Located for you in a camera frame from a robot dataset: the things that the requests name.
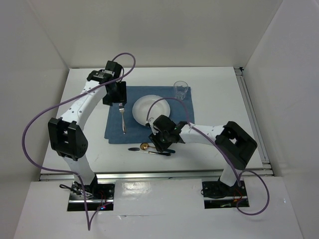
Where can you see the aluminium front rail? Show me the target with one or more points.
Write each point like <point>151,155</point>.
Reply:
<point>138,175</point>

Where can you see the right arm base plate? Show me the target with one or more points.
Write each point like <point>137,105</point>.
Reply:
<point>217,195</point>

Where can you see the silver fork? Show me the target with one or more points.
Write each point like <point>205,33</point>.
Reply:
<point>122,111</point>

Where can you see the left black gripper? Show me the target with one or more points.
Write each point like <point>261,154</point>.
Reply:
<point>121,97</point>

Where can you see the blue cloth napkin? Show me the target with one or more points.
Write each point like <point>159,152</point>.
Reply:
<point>137,133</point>

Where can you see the gold spoon teal handle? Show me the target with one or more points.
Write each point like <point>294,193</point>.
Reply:
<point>146,146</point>

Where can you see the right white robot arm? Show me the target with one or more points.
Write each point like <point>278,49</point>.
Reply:
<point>232,141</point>

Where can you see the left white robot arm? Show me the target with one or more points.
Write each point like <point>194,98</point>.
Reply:
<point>66,132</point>

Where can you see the clear plastic cup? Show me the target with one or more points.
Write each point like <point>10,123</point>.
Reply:
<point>180,90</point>

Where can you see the clear glass bowl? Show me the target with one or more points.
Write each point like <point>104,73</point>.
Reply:
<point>142,105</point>

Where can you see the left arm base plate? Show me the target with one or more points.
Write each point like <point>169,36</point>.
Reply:
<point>102,198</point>

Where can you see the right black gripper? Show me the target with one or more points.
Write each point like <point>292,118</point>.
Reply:
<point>159,145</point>

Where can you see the silver table knife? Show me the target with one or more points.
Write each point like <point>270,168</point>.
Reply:
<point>135,149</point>

